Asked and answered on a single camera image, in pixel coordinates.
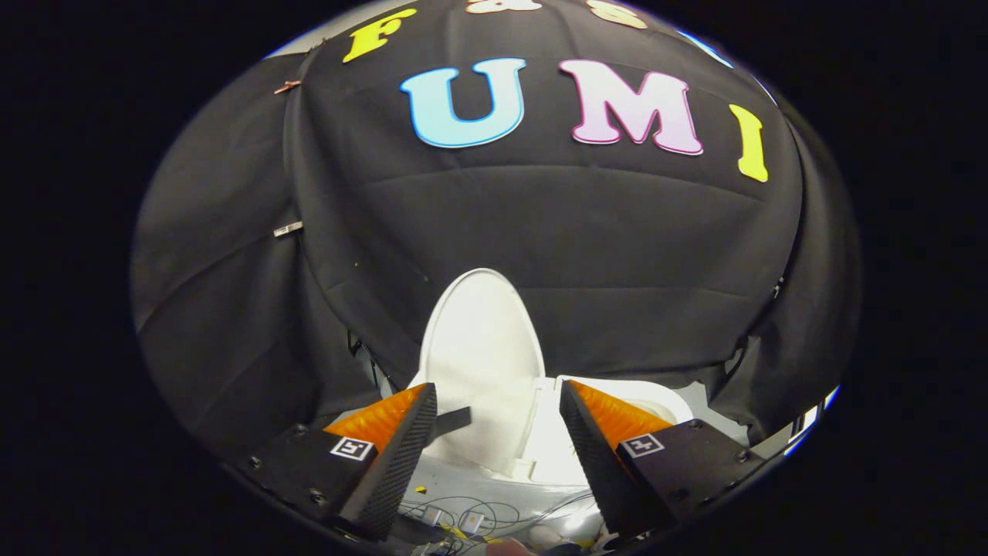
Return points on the copper clip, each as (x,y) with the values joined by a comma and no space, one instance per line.
(288,86)

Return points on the white black-striped panel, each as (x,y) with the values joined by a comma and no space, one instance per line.
(806,421)

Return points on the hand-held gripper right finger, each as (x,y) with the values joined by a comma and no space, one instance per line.
(594,463)

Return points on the white toilet lid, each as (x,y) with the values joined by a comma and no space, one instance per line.
(482,347)

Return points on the black round pull tab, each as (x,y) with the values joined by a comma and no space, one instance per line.
(451,423)

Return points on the silver clip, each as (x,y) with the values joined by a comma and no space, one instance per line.
(288,229)

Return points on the white toilet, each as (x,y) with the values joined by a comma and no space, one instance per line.
(552,455)

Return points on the black backdrop cloth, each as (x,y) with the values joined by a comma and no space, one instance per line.
(540,216)

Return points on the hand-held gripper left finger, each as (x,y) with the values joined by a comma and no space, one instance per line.
(397,463)

